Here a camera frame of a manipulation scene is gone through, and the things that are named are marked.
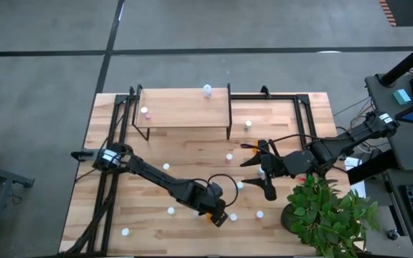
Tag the black desk crossbar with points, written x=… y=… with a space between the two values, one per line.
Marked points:
x=371 y=166

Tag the pale yellow pill bottle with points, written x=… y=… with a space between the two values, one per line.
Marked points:
x=125 y=232

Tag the green pill bottle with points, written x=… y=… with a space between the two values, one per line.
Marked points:
x=171 y=210

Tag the small round metal object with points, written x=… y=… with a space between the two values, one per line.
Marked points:
x=393 y=234

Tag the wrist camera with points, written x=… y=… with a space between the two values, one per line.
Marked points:
x=270 y=191
x=216 y=190

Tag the yellow bottle with red pills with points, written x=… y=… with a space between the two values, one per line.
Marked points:
x=195 y=214

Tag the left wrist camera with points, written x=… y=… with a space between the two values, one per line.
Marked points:
x=216 y=190

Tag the light blue pill bottle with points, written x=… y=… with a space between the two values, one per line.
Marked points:
x=261 y=172

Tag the small red object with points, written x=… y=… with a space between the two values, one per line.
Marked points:
x=302 y=178

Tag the small yellow-green pill bottle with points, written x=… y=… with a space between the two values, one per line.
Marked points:
x=166 y=166

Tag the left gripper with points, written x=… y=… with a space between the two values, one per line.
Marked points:
x=199 y=195

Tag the wooden shelf with black frame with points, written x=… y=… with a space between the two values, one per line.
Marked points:
x=181 y=107

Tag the clear pill bottle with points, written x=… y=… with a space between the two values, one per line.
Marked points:
x=207 y=89

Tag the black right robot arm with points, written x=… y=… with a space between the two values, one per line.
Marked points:
x=335 y=145

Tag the dark grey desk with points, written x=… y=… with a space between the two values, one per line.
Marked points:
x=403 y=150

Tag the orange bottle with capsules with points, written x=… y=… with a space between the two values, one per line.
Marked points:
x=255 y=149

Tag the green potted plant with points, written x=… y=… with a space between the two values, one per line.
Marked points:
x=321 y=218

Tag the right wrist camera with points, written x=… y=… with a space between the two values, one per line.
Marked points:
x=270 y=191

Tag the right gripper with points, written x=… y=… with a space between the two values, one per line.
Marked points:
x=272 y=165

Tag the white paper sheet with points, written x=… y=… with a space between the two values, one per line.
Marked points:
x=351 y=163

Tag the black round pole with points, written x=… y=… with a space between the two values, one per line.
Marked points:
x=407 y=61

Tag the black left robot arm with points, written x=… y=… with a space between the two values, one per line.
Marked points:
x=156 y=175

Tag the teal box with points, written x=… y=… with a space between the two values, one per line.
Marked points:
x=402 y=96

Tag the grey metal cart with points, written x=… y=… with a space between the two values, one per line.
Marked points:
x=13 y=178

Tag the black mat with hazard stripes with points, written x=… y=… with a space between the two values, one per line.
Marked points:
x=407 y=12

